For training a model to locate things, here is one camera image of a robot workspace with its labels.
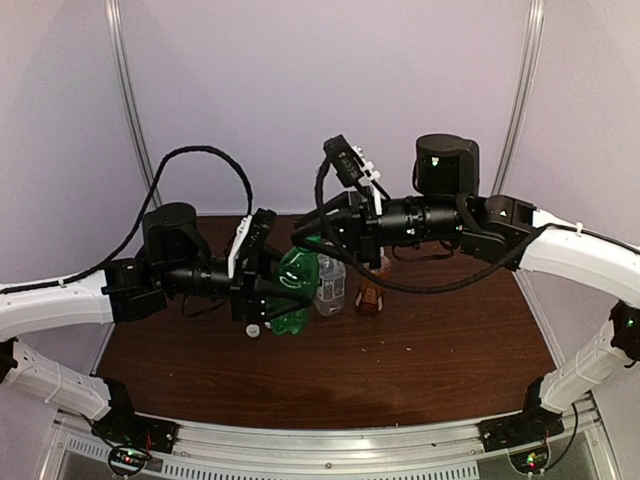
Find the aluminium frame post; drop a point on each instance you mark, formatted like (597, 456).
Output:
(126, 86)
(529, 60)

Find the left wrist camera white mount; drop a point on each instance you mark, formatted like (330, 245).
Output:
(250, 236)

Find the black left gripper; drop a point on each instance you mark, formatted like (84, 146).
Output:
(248, 292)

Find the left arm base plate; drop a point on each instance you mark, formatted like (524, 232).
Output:
(139, 431)

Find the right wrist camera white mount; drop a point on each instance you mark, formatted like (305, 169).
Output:
(354, 170)

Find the orange tea bottle red label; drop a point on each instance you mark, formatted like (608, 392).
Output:
(369, 300)

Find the clear water bottle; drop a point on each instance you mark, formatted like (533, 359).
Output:
(330, 294)

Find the right aluminium frame post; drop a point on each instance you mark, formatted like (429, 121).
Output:
(529, 60)

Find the white bottle cap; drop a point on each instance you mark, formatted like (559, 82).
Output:
(253, 331)

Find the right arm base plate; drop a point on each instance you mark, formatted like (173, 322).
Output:
(531, 425)

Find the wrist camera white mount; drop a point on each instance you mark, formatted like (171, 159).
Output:
(354, 170)
(250, 236)

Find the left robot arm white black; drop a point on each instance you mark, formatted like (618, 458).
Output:
(175, 259)

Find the front aluminium rail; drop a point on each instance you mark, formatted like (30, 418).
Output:
(450, 450)

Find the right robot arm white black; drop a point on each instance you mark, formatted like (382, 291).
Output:
(502, 231)

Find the left aluminium frame post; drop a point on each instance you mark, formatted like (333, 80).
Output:
(126, 86)

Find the green plastic bottle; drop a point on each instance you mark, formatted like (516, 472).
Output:
(298, 272)

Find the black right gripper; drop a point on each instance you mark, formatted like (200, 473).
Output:
(365, 240)

